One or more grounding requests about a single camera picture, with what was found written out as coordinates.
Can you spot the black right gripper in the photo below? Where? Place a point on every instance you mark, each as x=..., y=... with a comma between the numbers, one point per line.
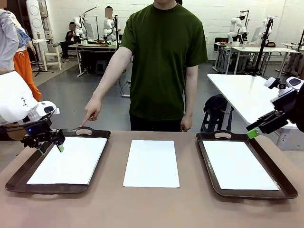
x=286, y=105

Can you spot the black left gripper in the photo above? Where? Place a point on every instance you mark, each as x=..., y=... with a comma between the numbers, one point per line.
x=36, y=129

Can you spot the white A4 paper sheet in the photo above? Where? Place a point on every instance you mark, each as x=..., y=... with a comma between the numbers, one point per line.
x=237, y=164
x=71, y=161

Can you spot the person's right forearm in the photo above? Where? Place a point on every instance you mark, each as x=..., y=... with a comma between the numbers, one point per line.
x=104, y=83

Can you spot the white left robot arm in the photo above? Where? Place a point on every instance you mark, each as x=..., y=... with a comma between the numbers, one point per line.
x=12, y=99

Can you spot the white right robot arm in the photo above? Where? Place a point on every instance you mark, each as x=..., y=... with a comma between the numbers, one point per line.
x=295, y=83

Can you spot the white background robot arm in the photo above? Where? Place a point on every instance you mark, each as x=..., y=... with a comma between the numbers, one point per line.
x=264, y=26
x=234, y=26
x=108, y=26
x=78, y=26

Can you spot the person's left forearm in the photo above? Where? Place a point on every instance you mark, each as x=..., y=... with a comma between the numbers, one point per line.
x=190, y=99

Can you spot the person's right hand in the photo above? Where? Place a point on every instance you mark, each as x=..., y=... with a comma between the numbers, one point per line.
x=93, y=108

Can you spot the person's left hand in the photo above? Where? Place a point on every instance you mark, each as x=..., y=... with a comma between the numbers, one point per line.
x=186, y=123

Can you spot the large white table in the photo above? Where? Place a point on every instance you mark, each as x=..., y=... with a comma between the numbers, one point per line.
x=242, y=95

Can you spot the brown plastic serving tray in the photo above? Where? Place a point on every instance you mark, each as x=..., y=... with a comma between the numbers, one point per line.
x=21, y=175
x=209, y=164

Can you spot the black stool with bag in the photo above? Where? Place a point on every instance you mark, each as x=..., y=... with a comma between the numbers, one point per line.
x=211, y=104

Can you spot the long white background desk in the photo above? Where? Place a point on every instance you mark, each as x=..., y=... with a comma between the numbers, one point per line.
x=261, y=49

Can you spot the black tripod stand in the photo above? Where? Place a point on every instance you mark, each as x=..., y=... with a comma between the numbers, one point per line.
x=262, y=47

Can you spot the person in orange trousers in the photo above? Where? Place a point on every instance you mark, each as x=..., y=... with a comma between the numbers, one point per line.
x=23, y=69

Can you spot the grey plastic stool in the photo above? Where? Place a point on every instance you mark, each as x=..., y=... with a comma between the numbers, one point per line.
x=101, y=66

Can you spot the seated person in black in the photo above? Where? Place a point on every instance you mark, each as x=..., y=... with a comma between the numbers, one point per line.
x=69, y=40

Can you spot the person in striped shirt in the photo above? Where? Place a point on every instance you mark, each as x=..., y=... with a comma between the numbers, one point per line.
x=7, y=42

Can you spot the background work table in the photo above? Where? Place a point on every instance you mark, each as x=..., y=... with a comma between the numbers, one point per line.
x=95, y=45

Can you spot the white A4 paper stack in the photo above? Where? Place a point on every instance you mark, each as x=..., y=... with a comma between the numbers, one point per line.
x=152, y=164

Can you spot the tall white air conditioner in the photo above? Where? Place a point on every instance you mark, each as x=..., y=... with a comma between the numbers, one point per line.
x=35, y=21

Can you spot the person in green t-shirt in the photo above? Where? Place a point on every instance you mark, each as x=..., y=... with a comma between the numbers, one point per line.
x=164, y=59

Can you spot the standing person behind robot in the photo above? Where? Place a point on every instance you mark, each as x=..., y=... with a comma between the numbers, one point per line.
x=109, y=12

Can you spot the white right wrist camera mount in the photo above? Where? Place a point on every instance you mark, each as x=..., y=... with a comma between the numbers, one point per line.
x=269, y=82

